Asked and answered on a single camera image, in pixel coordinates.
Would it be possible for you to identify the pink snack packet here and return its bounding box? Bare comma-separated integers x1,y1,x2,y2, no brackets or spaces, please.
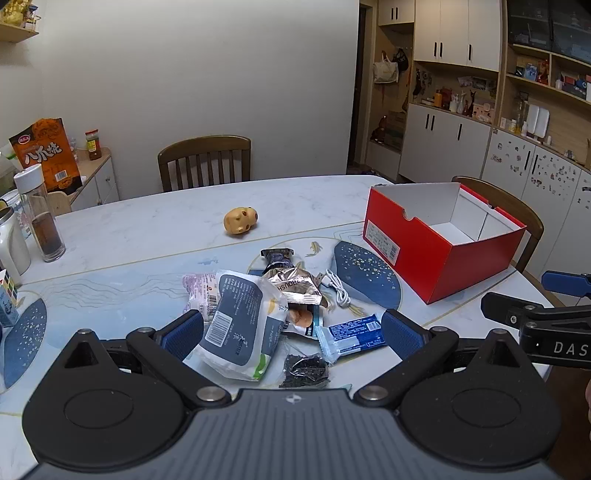
181,272,220,324

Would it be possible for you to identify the grey white snack bag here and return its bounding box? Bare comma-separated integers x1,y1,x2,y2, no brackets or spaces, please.
184,270,278,383

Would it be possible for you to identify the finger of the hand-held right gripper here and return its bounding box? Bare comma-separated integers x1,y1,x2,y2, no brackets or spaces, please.
541,270,591,300
480,292,591,332

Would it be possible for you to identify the blue printed table mat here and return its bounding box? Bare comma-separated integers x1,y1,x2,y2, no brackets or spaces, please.
0,220,560,480

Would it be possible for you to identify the red shoe box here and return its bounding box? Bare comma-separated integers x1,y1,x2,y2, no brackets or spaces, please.
362,182,528,305

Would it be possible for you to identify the wooden slat-back chair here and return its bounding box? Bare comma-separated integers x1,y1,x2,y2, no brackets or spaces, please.
157,136,252,193
451,175,546,274

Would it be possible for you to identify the white usb cable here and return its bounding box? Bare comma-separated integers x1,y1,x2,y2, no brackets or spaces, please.
314,269,366,319

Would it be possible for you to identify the orange snack bag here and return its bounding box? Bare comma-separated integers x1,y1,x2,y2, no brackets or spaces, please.
9,117,84,195

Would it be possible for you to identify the white tote bag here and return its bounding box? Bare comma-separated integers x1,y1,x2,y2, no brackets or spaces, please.
372,51,399,85

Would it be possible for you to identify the dark snack bar packet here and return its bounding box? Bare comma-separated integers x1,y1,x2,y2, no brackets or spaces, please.
260,248,296,277

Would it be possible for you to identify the wooden open shelving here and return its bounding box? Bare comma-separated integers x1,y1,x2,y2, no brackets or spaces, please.
496,0,591,163

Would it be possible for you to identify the blue white wafer packet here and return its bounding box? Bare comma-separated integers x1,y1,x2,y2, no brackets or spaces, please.
315,313,389,366

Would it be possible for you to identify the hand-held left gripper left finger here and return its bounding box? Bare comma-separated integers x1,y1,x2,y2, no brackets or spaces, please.
51,311,232,409

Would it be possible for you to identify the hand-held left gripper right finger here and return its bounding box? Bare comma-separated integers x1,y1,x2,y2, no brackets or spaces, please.
355,309,539,409

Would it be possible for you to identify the white upper cabinet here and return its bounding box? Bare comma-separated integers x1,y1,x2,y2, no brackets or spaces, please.
378,0,502,72

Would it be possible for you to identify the black seaweed packet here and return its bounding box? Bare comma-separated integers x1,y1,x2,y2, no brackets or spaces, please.
278,353,331,389

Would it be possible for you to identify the glass bottle with white cap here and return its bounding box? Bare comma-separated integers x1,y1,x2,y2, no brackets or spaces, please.
13,165,66,264

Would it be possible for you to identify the red-capped sauce bottle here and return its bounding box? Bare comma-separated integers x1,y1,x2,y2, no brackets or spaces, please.
84,129,103,161

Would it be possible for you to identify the silver foil snack packet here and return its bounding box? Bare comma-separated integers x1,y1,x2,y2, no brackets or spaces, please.
262,267,324,306

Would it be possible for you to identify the white side cabinet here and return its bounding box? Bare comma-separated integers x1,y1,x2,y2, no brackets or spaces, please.
44,147,120,217

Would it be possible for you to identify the white lower cabinet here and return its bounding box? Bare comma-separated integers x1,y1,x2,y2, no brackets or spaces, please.
398,102,492,185

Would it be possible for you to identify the yellow pig toy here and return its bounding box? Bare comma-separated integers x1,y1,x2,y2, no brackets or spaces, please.
224,207,259,237

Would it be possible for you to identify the wooden wall shelf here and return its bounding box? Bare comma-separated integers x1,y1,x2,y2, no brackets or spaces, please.
0,0,41,44

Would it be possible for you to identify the small milk carton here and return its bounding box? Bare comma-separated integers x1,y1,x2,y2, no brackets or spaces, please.
0,270,23,328

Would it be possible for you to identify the orange pastry snack packet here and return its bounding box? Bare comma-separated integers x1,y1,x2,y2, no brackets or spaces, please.
281,304,325,340

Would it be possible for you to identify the white kettle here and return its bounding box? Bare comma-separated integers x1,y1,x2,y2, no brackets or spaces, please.
0,208,32,278

